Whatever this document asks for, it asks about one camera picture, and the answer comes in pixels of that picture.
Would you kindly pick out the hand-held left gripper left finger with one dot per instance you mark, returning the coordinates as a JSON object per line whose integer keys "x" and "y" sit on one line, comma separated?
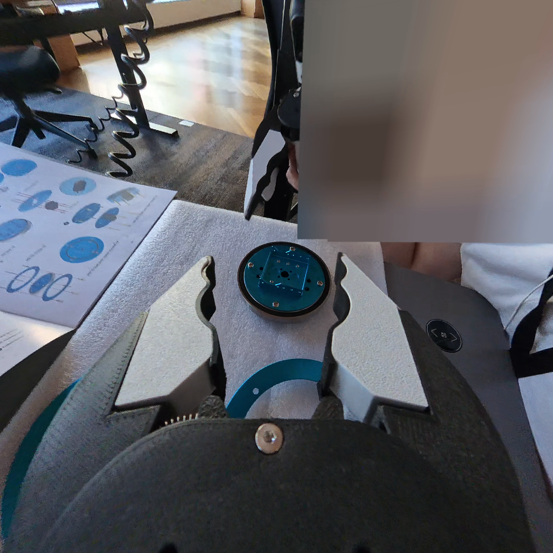
{"x": 173, "y": 345}

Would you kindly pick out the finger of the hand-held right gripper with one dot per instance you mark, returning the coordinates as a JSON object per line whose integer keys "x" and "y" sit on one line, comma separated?
{"x": 281, "y": 203}
{"x": 263, "y": 151}

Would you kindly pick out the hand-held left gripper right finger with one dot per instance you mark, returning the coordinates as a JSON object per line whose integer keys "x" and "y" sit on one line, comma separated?
{"x": 376, "y": 345}

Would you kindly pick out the round blue turntable base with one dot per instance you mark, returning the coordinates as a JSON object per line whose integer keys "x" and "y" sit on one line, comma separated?
{"x": 283, "y": 298}

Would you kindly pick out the person's right forearm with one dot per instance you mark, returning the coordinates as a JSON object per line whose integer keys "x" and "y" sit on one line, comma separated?
{"x": 419, "y": 259}

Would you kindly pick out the round black desk control panel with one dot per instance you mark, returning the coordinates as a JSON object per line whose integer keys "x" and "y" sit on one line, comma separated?
{"x": 443, "y": 335}

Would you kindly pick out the white foam sheet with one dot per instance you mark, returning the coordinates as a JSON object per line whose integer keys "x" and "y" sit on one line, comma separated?
{"x": 173, "y": 268}

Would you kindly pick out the person's white shirt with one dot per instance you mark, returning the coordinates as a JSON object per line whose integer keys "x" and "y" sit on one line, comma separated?
{"x": 488, "y": 276}

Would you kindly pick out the white printed paper sheet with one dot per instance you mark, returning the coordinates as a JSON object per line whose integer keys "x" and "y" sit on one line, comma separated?
{"x": 26, "y": 341}

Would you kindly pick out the instruction sheet with blue pictures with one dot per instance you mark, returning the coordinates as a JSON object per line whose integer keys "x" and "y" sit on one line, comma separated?
{"x": 65, "y": 224}

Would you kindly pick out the brown box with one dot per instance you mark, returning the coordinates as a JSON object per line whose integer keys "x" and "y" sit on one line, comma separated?
{"x": 65, "y": 54}

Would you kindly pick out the black table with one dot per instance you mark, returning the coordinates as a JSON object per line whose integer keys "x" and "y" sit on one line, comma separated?
{"x": 65, "y": 28}

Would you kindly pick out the black office chair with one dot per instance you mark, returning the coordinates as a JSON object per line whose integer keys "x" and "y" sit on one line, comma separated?
{"x": 26, "y": 69}

